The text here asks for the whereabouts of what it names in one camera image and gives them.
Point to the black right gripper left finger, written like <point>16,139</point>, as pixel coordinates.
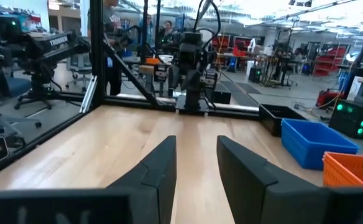
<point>150,186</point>

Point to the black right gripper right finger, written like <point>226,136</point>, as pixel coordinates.
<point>256,193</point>

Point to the black neighbouring robot arm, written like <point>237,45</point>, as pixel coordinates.
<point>57,42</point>

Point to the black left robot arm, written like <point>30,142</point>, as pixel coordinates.
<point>194,62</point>

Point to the red storage shelf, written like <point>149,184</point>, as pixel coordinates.
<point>329,60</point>

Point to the person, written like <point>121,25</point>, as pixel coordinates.
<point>148,29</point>
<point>113,21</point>
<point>168,28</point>

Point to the blue plastic basket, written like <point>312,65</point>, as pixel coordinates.
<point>312,143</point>

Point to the black plastic basket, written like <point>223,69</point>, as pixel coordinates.
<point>274,119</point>

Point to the orange plastic basket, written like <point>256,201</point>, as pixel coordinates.
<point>349,171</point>

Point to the grey office chair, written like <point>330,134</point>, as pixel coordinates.
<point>79,67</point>

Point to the red floor machine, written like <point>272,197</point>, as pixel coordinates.
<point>327,98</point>

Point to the black box with green lights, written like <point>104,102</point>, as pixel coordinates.
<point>352,119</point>

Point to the blue office chair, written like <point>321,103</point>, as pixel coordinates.
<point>7,87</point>

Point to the black aluminium table frame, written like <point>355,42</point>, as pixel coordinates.
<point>96,62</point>

